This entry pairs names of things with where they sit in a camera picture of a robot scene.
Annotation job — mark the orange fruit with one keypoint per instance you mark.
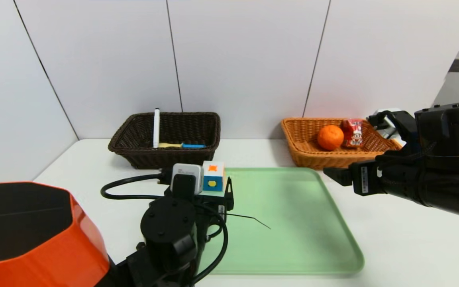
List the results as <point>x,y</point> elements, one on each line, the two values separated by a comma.
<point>330,137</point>

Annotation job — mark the red milk carton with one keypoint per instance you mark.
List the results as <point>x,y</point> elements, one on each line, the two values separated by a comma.
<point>352,133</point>

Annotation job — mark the dark brown wicker basket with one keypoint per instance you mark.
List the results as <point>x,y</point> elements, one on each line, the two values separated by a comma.
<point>181,159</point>

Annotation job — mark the thin black zip tie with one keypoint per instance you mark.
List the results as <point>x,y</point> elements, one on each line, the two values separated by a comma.
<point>245,217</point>

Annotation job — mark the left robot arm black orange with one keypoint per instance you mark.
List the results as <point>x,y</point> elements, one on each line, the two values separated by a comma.
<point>34,239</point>

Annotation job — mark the orange wicker basket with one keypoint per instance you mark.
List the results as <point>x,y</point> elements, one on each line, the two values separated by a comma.
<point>301,147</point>

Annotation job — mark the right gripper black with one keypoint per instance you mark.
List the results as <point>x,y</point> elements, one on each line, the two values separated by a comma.
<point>364,178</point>

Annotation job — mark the colourful puzzle cube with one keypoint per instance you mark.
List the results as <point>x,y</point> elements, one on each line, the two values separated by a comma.
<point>212,181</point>

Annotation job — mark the light green plastic tray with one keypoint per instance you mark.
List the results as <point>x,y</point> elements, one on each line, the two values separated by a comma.
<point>293,231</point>

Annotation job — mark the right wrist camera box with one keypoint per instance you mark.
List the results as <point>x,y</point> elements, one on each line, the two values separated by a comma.
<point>397,121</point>

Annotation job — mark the white marker pen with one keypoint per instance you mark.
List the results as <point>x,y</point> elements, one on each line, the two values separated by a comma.
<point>156,127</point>

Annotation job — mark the dark grey wall fixture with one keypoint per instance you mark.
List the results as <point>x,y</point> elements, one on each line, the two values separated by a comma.
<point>457,65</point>

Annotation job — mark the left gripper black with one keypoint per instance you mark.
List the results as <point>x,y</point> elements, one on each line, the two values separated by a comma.
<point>220,206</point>

